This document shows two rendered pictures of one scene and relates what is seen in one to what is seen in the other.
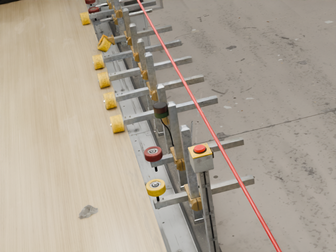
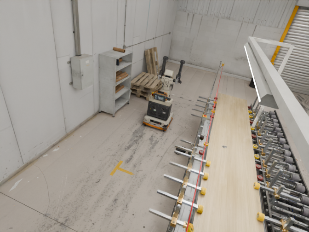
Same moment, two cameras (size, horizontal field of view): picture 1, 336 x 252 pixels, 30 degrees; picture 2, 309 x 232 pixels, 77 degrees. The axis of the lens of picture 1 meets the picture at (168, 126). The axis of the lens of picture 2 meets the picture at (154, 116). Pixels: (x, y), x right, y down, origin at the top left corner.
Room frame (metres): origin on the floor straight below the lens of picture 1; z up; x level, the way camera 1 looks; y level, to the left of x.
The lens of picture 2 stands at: (4.78, 0.25, 2.79)
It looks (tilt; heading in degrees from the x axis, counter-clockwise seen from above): 31 degrees down; 203
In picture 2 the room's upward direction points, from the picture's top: 9 degrees clockwise
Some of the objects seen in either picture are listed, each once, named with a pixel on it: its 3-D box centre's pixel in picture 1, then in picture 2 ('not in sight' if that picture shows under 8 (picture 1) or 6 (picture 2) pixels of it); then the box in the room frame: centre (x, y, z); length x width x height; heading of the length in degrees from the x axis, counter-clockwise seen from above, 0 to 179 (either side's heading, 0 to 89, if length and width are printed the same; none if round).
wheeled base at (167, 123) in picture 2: not in sight; (158, 118); (0.78, -1.31, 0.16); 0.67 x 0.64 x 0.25; 7
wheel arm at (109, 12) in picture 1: (120, 9); not in sight; (4.09, 0.19, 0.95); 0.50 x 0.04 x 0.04; 98
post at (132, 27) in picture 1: (139, 62); (180, 200); (3.31, 0.10, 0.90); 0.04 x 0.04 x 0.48; 8
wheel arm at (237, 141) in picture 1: (197, 152); (188, 150); (2.37, -0.11, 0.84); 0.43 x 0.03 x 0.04; 98
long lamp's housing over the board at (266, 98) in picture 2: not in sight; (254, 60); (2.26, 0.30, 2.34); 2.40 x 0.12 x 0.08; 8
